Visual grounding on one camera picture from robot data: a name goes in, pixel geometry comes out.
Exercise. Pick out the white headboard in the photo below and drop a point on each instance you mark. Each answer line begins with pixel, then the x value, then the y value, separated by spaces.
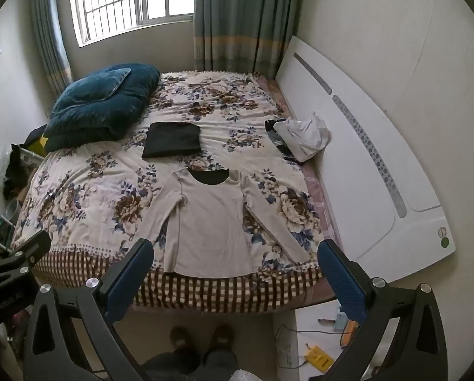
pixel 340 135

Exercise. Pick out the yellow box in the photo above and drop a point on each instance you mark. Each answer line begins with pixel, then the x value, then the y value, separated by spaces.
pixel 319 358

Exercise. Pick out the white fuzzy cloth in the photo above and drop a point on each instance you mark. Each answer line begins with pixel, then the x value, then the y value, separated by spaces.
pixel 245 376

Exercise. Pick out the dark blue velvet pillow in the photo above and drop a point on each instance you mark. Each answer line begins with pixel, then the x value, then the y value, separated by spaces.
pixel 90 87

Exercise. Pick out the yellow and black package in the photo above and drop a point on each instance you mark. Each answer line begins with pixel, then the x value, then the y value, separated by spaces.
pixel 36 139

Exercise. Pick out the black bag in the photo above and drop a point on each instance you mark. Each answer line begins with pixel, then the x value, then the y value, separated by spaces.
pixel 16 170

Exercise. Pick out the white bedside table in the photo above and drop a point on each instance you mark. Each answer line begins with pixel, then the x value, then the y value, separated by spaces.
pixel 316 335

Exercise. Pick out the person's feet in dark shoes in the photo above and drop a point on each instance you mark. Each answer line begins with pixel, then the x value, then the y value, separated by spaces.
pixel 169 367

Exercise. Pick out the person's left slipper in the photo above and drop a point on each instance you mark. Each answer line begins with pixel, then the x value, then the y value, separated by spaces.
pixel 183 341

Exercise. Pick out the orange round device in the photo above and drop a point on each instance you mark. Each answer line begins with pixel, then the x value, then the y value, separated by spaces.
pixel 348 335

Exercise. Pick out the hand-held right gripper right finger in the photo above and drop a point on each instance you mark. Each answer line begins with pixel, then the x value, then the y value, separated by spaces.
pixel 340 278

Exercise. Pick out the dark blue quilt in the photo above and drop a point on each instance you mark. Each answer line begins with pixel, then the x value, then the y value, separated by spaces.
pixel 90 127

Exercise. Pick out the person's right leg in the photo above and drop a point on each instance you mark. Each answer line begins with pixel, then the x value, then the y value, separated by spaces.
pixel 220 367

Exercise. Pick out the beige long-sleeve shirt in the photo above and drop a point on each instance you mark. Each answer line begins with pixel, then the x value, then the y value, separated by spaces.
pixel 207 226

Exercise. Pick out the wide teal curtain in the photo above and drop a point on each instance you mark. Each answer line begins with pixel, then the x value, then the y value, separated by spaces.
pixel 241 16

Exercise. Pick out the small blue box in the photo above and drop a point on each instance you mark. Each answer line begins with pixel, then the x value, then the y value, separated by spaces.
pixel 341 321

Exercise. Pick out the bed with floral sheet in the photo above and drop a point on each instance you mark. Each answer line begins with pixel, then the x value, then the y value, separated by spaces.
pixel 86 190

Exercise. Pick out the crumpled white garment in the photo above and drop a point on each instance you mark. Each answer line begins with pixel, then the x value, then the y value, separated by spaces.
pixel 306 135

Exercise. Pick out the barred window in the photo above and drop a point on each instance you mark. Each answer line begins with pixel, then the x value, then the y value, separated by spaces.
pixel 129 4

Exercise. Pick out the folded black garment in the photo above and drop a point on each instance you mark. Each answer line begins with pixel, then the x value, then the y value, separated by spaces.
pixel 172 139

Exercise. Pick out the person's right slipper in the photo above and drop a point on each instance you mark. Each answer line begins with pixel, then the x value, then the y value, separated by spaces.
pixel 221 341

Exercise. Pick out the person's slipper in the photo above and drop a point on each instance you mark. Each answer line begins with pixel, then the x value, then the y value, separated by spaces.
pixel 221 341
pixel 183 341

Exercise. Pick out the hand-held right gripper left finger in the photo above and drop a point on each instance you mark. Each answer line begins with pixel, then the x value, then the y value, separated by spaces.
pixel 126 276

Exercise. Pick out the narrow teal curtain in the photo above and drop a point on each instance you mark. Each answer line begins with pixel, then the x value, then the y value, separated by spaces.
pixel 48 31

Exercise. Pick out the dark patterned garment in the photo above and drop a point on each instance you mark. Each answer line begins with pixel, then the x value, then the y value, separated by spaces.
pixel 276 139

